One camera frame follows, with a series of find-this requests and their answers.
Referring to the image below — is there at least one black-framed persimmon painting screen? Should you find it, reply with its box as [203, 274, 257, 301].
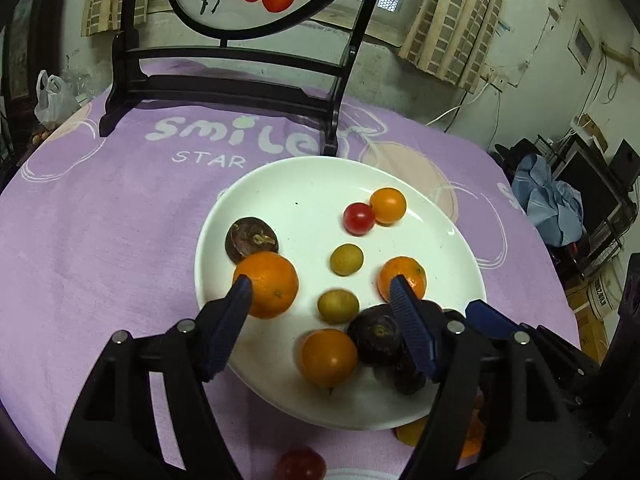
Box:
[99, 0, 396, 158]

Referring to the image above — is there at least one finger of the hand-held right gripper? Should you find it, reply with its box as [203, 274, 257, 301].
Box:
[465, 299, 599, 397]

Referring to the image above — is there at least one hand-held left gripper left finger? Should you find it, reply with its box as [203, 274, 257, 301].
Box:
[57, 276, 253, 480]

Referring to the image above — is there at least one white plastic bag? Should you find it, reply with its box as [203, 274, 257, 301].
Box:
[34, 70, 81, 131]

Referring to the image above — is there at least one brown water chestnut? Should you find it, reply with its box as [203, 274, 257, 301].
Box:
[224, 216, 280, 264]
[385, 355, 428, 396]

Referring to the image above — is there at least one black monitor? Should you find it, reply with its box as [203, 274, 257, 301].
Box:
[555, 147, 623, 231]

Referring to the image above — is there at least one blue cloth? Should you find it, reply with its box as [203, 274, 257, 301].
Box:
[512, 154, 585, 247]

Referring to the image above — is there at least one black speaker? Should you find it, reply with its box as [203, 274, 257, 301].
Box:
[612, 139, 640, 186]

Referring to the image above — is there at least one white cable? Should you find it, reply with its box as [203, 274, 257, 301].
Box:
[425, 80, 493, 128]

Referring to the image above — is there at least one wall electrical box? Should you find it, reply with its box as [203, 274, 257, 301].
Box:
[567, 19, 598, 72]

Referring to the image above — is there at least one small orange mandarin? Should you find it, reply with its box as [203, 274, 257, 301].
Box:
[457, 395, 486, 459]

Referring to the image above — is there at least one purple printed tablecloth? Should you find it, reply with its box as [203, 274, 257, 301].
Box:
[0, 57, 583, 480]

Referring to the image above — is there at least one small yellow-green round fruit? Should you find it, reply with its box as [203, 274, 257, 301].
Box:
[317, 289, 360, 324]
[329, 243, 364, 277]

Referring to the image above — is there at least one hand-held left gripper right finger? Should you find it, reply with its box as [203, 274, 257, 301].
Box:
[390, 275, 583, 480]

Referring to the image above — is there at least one white oval plate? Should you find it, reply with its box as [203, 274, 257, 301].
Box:
[194, 156, 488, 431]

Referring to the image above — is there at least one small smooth orange kumquat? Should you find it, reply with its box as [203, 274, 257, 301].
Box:
[369, 187, 407, 225]
[300, 328, 359, 388]

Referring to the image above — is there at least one red cherry tomato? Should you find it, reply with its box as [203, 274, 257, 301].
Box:
[276, 447, 327, 480]
[343, 202, 376, 236]

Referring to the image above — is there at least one cardboard box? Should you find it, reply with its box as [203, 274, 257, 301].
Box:
[575, 114, 610, 153]

